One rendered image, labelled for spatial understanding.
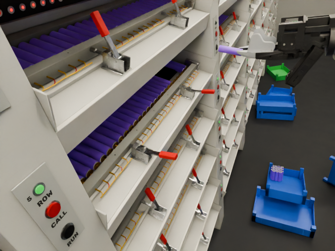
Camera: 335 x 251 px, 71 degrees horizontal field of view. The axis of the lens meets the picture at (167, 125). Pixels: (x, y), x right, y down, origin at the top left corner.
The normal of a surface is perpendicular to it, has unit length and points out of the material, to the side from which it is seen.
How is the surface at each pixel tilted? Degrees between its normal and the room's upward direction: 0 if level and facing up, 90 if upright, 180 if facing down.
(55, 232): 90
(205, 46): 90
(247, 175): 0
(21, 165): 90
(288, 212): 0
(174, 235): 18
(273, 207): 0
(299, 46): 90
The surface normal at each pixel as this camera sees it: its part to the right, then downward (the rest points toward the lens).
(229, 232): -0.15, -0.82
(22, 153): 0.90, 0.12
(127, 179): 0.14, -0.74
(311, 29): -0.41, 0.56
